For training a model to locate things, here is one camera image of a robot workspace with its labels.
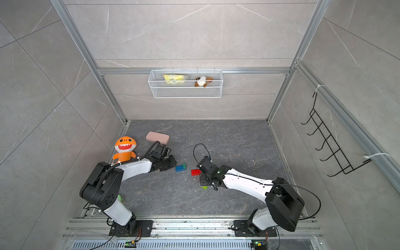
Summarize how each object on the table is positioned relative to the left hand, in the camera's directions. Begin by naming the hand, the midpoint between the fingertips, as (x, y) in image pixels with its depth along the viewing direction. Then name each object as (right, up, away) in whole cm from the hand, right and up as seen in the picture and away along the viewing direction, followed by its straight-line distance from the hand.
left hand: (177, 160), depth 95 cm
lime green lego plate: (+17, -14, -9) cm, 24 cm away
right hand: (+17, -9, -11) cm, 22 cm away
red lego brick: (+11, -7, -4) cm, 14 cm away
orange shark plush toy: (-33, +9, 0) cm, 34 cm away
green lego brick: (+5, -3, -2) cm, 6 cm away
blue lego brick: (+1, -5, -2) cm, 5 cm away
